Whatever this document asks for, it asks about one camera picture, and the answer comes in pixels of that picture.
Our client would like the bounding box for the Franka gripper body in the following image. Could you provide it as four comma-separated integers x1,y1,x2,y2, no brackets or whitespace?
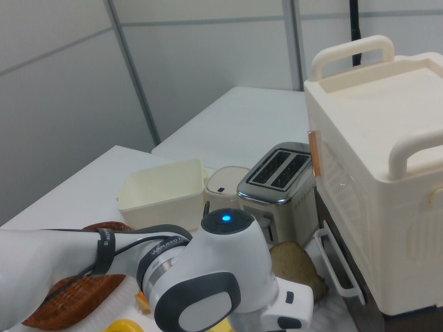
262,276,315,332

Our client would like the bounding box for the yellow cube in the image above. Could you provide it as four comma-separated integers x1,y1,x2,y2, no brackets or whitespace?
207,316,232,332

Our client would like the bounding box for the brown bread slice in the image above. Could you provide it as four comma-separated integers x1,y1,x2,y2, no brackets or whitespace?
269,240,322,295

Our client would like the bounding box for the chrome two-slot toaster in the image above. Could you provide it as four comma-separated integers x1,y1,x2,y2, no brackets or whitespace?
236,141,318,247

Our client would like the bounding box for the small cream lidded container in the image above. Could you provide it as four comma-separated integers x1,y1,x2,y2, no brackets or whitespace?
204,165,251,223

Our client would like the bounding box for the orange striped bread roll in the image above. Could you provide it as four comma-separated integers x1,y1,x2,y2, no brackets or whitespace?
134,290,151,315

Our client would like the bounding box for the large cream plastic cabinet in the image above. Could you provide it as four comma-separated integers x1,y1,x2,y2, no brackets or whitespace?
302,34,443,317

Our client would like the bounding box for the cream plastic open box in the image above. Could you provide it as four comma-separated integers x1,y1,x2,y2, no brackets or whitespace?
116,158,206,233

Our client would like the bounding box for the yellow banana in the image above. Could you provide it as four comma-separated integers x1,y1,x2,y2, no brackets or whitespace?
107,319,143,332

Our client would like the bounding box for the brown wicker basket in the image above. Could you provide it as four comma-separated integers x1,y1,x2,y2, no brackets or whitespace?
21,222,135,328

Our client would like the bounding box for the black vertical pole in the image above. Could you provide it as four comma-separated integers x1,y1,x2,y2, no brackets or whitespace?
348,0,363,67

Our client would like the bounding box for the white wire rack handle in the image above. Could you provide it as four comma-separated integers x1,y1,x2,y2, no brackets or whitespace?
313,229,367,306

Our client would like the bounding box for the copper cabinet handle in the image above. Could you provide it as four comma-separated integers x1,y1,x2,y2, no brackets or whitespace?
307,130,322,178

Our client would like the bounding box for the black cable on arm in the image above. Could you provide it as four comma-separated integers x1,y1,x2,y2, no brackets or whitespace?
44,233,195,302

